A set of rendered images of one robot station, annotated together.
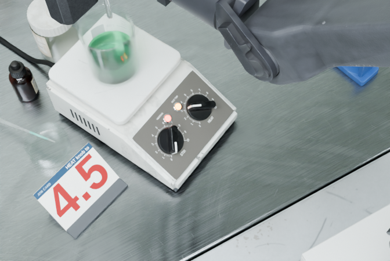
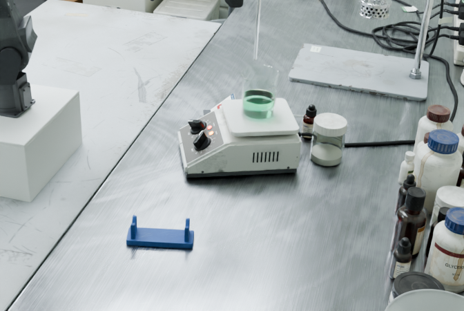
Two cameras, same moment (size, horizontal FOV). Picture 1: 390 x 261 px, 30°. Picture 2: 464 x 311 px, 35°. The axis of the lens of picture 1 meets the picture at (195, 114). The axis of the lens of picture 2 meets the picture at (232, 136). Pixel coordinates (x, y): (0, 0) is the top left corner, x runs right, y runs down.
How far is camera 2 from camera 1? 1.44 m
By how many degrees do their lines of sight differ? 80
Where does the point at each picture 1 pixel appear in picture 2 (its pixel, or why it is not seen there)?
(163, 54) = (242, 128)
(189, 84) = (217, 141)
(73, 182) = not seen: hidden behind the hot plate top
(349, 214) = (78, 175)
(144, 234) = (175, 125)
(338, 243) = (65, 99)
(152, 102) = (223, 123)
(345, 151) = (107, 198)
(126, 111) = (225, 104)
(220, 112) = (191, 155)
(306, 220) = (100, 164)
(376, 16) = not seen: outside the picture
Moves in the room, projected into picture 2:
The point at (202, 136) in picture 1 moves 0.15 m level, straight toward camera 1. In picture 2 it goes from (188, 144) to (129, 115)
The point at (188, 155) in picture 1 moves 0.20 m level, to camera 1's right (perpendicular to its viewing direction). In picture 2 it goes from (185, 136) to (101, 182)
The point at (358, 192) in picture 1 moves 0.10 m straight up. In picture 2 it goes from (81, 186) to (79, 134)
